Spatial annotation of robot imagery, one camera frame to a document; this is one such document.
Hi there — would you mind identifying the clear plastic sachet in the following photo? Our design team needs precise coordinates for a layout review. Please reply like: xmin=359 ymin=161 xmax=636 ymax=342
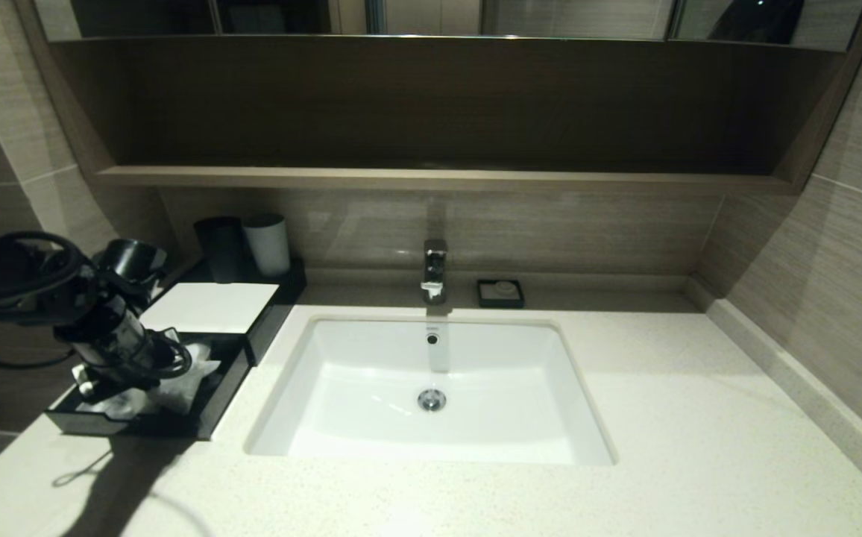
xmin=149 ymin=339 xmax=222 ymax=415

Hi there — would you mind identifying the black pull-out drawer tray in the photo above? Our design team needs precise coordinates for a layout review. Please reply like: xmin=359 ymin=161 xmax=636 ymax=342
xmin=45 ymin=332 xmax=253 ymax=441

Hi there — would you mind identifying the black cup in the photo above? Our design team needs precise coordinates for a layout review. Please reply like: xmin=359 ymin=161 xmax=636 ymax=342
xmin=194 ymin=217 xmax=246 ymax=284

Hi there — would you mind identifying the black drawer box white top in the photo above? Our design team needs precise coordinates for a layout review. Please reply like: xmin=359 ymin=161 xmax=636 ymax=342
xmin=139 ymin=257 xmax=309 ymax=366

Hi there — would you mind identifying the frosted toothbrush packet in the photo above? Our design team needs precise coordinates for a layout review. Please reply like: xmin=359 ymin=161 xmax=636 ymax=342
xmin=75 ymin=389 xmax=150 ymax=420

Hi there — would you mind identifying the grey white cup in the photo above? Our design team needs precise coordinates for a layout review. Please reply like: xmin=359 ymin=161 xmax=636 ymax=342
xmin=242 ymin=213 xmax=292 ymax=277

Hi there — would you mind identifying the chrome faucet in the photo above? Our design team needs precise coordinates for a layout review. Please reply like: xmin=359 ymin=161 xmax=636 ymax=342
xmin=421 ymin=239 xmax=449 ymax=306

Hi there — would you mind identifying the white sink basin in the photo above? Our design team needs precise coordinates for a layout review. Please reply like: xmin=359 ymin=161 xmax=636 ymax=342
xmin=245 ymin=315 xmax=617 ymax=466

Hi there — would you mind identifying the black soap dish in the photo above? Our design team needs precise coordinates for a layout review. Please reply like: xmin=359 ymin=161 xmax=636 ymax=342
xmin=476 ymin=279 xmax=525 ymax=309

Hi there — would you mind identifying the mirror cabinet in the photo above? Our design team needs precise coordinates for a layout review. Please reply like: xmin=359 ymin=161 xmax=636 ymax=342
xmin=36 ymin=0 xmax=862 ymax=51

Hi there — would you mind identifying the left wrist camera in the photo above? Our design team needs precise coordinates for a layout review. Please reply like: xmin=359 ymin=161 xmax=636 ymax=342
xmin=95 ymin=239 xmax=171 ymax=301

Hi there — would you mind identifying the brown wooden wall shelf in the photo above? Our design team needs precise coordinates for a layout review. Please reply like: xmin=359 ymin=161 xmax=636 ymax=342
xmin=17 ymin=0 xmax=862 ymax=195

